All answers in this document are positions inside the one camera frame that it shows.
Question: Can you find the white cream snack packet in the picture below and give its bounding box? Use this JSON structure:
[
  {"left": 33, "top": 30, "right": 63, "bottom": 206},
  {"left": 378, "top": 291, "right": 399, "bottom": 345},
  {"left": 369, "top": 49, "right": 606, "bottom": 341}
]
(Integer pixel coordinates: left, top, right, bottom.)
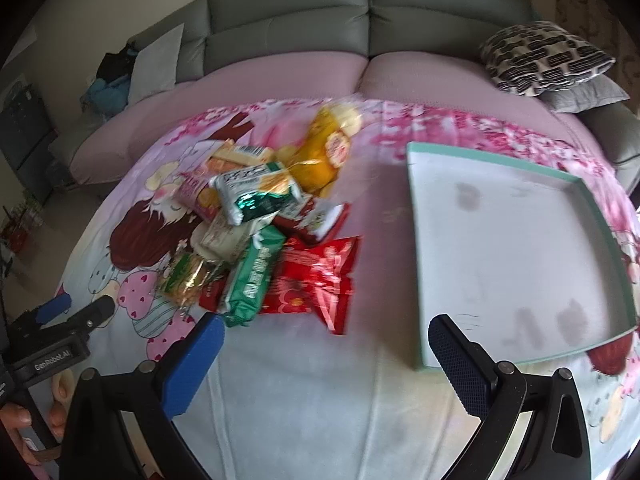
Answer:
[{"left": 190, "top": 212, "right": 274, "bottom": 264}]

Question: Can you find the purple swiss roll packet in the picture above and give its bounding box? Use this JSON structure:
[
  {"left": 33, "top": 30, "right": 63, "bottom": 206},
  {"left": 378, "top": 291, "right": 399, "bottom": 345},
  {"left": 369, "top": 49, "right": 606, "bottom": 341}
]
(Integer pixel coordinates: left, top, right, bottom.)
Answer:
[{"left": 176, "top": 158, "right": 224, "bottom": 222}]

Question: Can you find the silver green snack packet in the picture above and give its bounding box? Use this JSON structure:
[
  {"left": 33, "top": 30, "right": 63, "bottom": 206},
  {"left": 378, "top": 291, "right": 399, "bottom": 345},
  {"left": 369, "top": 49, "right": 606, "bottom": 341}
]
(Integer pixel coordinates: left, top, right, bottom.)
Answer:
[{"left": 214, "top": 162, "right": 302, "bottom": 226}]

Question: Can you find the cream orange biscuit packet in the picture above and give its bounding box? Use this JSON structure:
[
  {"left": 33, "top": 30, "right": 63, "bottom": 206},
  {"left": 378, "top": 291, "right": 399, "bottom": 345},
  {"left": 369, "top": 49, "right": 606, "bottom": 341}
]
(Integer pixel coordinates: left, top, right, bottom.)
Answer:
[{"left": 202, "top": 141, "right": 276, "bottom": 176}]

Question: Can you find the yellow bread snack bag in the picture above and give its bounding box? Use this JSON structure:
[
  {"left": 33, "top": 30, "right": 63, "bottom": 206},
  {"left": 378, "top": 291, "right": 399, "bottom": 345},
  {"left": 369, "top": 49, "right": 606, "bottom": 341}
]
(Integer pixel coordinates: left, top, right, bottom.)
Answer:
[{"left": 276, "top": 103, "right": 362, "bottom": 195}]

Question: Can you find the person's left hand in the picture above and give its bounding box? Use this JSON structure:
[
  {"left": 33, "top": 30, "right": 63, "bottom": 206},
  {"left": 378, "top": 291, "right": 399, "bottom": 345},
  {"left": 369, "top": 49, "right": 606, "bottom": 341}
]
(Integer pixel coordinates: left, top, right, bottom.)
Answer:
[{"left": 0, "top": 372, "right": 76, "bottom": 466}]

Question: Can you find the gold clear snack packet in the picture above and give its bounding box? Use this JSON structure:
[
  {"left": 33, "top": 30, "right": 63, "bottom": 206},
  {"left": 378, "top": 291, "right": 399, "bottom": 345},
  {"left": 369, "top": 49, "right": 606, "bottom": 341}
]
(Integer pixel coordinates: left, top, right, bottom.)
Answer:
[{"left": 156, "top": 250, "right": 228, "bottom": 309}]

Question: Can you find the teal shallow tray box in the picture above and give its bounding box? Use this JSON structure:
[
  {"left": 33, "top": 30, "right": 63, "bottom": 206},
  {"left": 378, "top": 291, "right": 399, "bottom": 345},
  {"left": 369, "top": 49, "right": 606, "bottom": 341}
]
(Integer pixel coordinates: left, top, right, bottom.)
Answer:
[{"left": 407, "top": 142, "right": 637, "bottom": 363}]

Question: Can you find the pink sofa seat cover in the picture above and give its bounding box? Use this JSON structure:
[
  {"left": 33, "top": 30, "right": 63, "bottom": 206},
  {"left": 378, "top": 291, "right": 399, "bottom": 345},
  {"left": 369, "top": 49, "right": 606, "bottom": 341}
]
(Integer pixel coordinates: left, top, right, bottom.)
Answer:
[{"left": 70, "top": 51, "right": 603, "bottom": 184}]

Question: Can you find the red white snack packet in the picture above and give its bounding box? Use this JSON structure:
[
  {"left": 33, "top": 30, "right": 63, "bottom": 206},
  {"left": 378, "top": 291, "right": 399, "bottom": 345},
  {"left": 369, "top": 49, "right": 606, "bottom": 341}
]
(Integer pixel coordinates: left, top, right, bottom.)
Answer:
[{"left": 272, "top": 193, "right": 350, "bottom": 246}]

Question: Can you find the blue clothes pile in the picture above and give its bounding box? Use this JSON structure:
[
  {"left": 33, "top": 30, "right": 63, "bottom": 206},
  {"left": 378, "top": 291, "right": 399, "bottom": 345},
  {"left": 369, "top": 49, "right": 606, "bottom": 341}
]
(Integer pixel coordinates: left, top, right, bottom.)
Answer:
[{"left": 80, "top": 44, "right": 138, "bottom": 118}]

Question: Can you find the light grey pillow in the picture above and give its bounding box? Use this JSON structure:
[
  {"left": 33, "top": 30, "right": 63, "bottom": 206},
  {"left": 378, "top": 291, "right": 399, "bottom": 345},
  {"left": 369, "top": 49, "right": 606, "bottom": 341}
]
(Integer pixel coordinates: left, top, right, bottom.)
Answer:
[{"left": 128, "top": 24, "right": 183, "bottom": 106}]

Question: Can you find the grey cushion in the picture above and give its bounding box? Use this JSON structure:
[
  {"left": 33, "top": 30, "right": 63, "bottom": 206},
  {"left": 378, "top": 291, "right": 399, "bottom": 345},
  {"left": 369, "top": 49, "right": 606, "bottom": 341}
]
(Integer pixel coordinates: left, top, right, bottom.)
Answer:
[{"left": 538, "top": 75, "right": 629, "bottom": 114}]

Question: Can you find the black white patterned pillow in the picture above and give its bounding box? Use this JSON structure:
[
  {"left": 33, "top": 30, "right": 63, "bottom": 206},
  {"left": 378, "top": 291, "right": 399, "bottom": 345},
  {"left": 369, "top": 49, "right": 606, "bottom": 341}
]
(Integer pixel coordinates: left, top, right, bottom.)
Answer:
[{"left": 480, "top": 21, "right": 616, "bottom": 98}]

